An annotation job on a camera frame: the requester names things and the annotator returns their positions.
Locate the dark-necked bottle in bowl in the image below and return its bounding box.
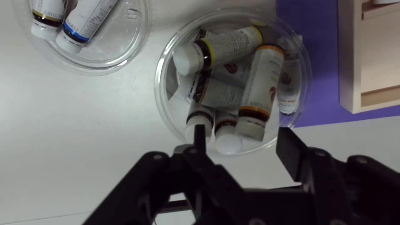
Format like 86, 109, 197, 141
184, 101, 214, 142

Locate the brown-banded white bottle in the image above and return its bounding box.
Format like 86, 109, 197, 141
30, 0, 69, 39

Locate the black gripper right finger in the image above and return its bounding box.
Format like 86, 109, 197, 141
276, 127, 400, 225

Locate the clear round bowl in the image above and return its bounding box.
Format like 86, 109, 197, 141
155, 8, 310, 154

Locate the blue-banded white bottle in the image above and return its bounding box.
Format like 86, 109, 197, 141
55, 0, 119, 53

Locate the orange-banded bottle in bowl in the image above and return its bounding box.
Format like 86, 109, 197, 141
236, 44, 284, 141

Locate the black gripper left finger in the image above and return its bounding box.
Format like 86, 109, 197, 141
82, 124, 244, 225

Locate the yellow-banded bottle in bowl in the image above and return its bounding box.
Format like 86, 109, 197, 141
172, 26, 264, 74

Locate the white-capped bottle in bowl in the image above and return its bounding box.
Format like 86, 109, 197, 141
215, 112, 242, 154

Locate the right edge bottle in bowl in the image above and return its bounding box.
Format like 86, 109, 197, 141
277, 59, 301, 114

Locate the light wooden tray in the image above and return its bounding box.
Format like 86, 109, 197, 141
337, 0, 400, 113

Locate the purple mat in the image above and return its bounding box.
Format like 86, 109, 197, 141
276, 0, 400, 127

